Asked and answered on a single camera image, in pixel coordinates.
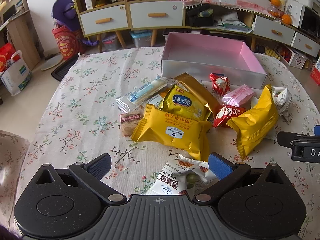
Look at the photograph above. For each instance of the clear blue-white wafer pack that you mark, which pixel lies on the clear blue-white wafer pack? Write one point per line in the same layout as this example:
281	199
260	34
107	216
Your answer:
134	99

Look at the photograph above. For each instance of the pink snack pack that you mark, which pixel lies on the pink snack pack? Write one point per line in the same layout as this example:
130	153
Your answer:
239	96

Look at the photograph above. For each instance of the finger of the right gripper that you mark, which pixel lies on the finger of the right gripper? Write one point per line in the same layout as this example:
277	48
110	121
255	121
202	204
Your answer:
316	130
303	148

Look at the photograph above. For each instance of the pink open cardboard box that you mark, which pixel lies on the pink open cardboard box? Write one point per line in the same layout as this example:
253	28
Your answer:
199	55

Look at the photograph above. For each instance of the red candy pack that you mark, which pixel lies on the red candy pack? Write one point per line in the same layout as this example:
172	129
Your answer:
220	84
225	113

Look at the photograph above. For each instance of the white shopping bag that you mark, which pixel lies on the white shopping bag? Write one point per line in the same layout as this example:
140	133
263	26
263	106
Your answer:
15	74

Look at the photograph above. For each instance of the white microwave oven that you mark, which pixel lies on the white microwave oven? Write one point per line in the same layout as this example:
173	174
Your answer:
304	15

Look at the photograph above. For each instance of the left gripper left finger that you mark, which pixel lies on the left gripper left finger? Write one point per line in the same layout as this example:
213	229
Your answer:
89	177

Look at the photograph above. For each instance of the red gift bag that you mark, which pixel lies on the red gift bag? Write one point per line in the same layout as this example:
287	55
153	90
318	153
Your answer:
69	42

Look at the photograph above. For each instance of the purple plush toy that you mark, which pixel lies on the purple plush toy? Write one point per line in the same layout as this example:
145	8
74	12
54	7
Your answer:
65	13

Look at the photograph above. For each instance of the wooden white drawer cabinet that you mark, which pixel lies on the wooden white drawer cabinet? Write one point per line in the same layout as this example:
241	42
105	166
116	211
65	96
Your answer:
103	16

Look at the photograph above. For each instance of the low curved tv cabinet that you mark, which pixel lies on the low curved tv cabinet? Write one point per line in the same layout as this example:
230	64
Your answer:
242	16

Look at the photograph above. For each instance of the gold foil snack pack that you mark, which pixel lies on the gold foil snack pack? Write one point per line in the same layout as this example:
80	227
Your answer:
197	89

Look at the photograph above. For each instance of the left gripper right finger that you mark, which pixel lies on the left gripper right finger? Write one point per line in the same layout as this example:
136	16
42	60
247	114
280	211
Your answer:
229	175

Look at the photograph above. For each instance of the white nut pack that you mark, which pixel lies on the white nut pack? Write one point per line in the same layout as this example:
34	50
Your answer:
282	98
183	176

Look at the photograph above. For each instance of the plain yellow snack bag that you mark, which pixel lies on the plain yellow snack bag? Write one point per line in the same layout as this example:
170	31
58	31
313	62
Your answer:
252	126

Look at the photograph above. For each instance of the black grill tray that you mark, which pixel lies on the black grill tray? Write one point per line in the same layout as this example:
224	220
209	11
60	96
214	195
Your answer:
60	72

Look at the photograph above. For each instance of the yellow snack bag with label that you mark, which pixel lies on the yellow snack bag with label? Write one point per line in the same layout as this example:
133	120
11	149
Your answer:
175	131

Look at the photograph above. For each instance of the brown nougat bar pack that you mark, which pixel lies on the brown nougat bar pack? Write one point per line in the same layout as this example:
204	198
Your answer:
128	122

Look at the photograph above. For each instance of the red candy pack lower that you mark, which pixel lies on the red candy pack lower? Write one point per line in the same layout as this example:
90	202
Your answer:
225	113

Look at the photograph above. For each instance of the red candy pack upper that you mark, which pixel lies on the red candy pack upper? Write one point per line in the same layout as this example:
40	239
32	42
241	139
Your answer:
220	84

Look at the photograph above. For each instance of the yellow blue-logo cracker pack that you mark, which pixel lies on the yellow blue-logo cracker pack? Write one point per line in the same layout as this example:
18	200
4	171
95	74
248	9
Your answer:
181	102

